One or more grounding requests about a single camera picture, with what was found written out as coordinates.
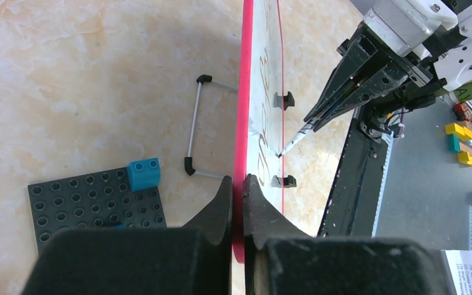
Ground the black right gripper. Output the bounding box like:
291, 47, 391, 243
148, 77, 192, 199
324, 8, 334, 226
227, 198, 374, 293
304, 26, 446, 132

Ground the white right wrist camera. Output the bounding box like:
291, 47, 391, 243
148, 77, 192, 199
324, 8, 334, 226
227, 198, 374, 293
363, 0, 458, 57

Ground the dark grey lego baseplate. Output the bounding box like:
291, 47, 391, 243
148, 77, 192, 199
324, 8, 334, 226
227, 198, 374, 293
28, 168, 167, 251

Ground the pink framed whiteboard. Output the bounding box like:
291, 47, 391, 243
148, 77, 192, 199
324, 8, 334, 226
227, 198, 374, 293
184, 0, 298, 265

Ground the yellow toy block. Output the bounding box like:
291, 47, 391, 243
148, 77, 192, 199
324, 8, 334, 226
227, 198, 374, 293
444, 123, 472, 166

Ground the printed paper sheet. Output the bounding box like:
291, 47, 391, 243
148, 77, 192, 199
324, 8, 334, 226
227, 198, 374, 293
441, 250, 472, 294

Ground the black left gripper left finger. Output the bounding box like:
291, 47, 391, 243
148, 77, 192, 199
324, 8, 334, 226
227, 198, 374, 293
23, 176, 233, 294

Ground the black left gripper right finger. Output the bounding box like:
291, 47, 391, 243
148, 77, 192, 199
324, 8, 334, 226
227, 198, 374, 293
243, 175, 448, 294

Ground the white marker pen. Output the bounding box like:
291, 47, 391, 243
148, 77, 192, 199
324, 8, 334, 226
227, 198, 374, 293
277, 117, 321, 159

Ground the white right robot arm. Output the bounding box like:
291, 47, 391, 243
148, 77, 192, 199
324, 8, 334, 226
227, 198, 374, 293
303, 1, 472, 132

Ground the small blue lego brick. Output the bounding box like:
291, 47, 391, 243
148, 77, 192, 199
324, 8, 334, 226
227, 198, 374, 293
126, 157, 161, 192

